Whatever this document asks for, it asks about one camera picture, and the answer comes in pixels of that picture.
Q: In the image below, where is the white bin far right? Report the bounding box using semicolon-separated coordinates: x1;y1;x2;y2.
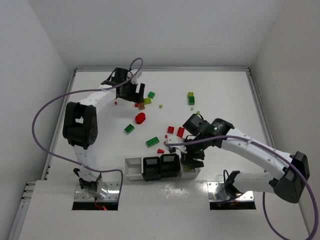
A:
180;164;201;180

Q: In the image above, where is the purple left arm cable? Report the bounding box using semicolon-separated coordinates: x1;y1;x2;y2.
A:
31;57;144;201

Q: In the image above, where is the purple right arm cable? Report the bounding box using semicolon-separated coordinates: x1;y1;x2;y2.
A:
165;135;317;240

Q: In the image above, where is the red rectangular lego brick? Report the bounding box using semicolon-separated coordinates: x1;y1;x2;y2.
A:
176;127;185;138

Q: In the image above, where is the red round lego piece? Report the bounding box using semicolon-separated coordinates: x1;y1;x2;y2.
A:
135;112;146;125

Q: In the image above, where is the black bin right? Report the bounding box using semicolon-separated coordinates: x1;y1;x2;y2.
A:
160;153;181;178

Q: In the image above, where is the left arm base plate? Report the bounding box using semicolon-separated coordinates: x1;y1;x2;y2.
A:
74;181;121;203

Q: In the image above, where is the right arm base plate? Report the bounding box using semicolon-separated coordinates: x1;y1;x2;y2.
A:
207;181;255;203

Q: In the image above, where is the red slope lego piece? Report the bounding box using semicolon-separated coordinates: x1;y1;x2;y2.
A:
157;148;165;154

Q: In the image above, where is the black bin left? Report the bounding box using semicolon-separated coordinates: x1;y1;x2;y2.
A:
142;156;162;182

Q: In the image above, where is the white bin far left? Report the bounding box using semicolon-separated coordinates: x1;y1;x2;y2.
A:
124;157;144;181

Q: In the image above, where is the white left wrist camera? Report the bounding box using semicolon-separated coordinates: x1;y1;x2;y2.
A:
129;70;142;84

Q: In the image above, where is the orange brown lego brick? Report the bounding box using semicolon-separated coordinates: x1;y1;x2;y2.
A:
138;103;145;110

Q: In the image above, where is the red square lego brick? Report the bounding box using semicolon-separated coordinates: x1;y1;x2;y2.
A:
167;126;175;134

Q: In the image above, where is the green small lego brick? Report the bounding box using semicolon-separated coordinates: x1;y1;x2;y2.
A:
148;91;155;99

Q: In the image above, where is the green upside-down lego brick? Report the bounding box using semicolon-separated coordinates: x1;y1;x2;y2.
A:
188;96;195;106

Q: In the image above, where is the white bin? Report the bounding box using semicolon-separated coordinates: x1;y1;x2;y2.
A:
180;164;201;180
124;157;144;181

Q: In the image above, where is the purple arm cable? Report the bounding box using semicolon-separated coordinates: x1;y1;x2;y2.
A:
31;57;144;201
165;135;317;240

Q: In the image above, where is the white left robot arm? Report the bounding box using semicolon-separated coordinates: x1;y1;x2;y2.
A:
62;67;145;199

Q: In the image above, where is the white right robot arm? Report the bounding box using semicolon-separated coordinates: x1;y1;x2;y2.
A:
182;114;310;204

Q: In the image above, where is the black bin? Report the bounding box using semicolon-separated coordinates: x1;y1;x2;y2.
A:
160;153;181;178
142;156;162;182

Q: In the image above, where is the green square lego brick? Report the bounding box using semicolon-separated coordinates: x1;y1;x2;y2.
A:
124;124;135;134

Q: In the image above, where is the green long lego brick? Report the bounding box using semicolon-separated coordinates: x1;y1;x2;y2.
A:
145;137;160;148

